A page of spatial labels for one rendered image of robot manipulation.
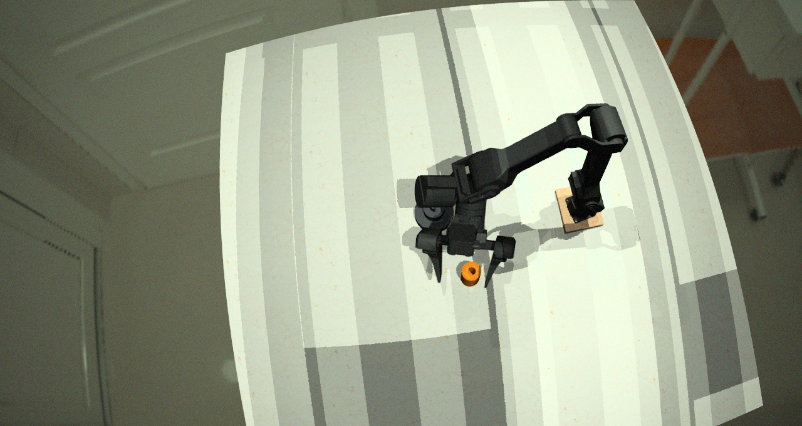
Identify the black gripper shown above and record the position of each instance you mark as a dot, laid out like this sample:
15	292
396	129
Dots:
431	241

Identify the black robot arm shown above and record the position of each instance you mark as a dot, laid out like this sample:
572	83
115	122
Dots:
494	170

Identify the orange cylinder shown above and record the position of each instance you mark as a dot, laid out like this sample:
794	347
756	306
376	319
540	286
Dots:
470	274

